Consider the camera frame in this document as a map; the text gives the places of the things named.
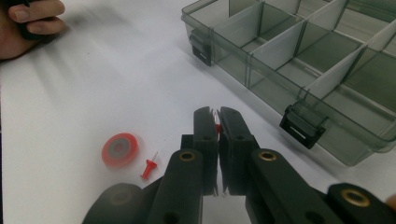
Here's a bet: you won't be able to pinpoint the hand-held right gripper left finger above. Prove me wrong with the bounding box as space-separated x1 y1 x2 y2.
180 106 219 197

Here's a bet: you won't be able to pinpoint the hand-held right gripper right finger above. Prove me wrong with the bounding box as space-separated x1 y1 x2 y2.
219 106 261 196

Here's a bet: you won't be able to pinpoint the red pushpin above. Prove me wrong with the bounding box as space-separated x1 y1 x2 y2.
139 149 160 181
214 108 222 134

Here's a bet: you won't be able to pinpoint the red tape roll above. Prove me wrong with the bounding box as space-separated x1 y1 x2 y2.
101 133 139 169

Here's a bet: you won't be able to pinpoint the smoky transparent compartment storage box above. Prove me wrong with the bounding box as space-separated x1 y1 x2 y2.
180 0 396 167

